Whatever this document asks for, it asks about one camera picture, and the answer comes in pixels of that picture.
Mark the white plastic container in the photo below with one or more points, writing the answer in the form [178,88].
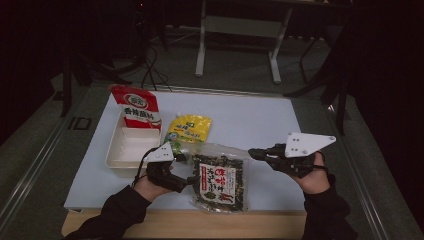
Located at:
[133,150]

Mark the metal floor rail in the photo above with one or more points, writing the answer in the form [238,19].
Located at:
[30,173]
[363,186]

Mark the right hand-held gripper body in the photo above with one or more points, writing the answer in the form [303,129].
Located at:
[306,143]

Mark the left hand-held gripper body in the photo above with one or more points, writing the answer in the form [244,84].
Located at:
[163,155]

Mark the yellow sauce pouch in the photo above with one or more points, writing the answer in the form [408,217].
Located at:
[191,128]

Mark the black floor bracket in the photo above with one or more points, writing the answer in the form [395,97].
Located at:
[80,123]

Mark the white table mat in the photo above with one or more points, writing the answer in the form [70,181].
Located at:
[240,113]

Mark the black stand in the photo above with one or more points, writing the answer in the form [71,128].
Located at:
[66,86]
[340,100]

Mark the red seasoning packet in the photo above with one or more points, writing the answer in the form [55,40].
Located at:
[140,106]

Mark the person's left hand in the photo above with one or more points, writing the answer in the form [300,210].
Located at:
[148,190]

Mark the clear seaweed packet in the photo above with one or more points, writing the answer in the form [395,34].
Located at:
[216,186]

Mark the person's right hand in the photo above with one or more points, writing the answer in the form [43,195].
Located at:
[315,183]

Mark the white metal table frame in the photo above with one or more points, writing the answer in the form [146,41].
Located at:
[243,26]

